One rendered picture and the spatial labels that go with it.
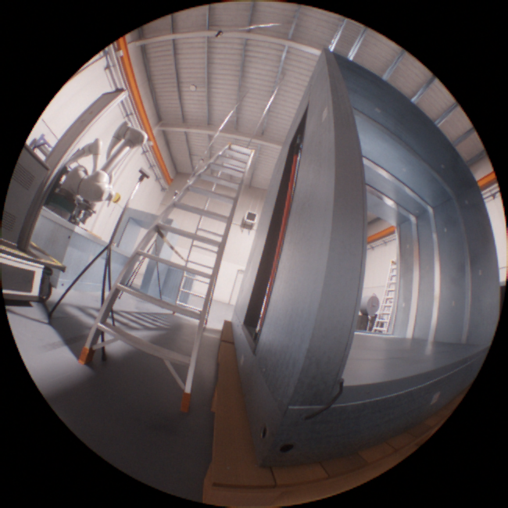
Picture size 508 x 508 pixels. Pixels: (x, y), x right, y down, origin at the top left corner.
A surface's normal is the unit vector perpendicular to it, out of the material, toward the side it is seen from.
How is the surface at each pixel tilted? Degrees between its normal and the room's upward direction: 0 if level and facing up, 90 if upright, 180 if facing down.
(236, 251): 90
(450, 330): 90
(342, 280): 90
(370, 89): 180
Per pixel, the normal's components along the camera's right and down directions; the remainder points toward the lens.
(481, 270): -0.95, -0.29
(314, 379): 0.14, -0.22
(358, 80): -0.25, 0.94
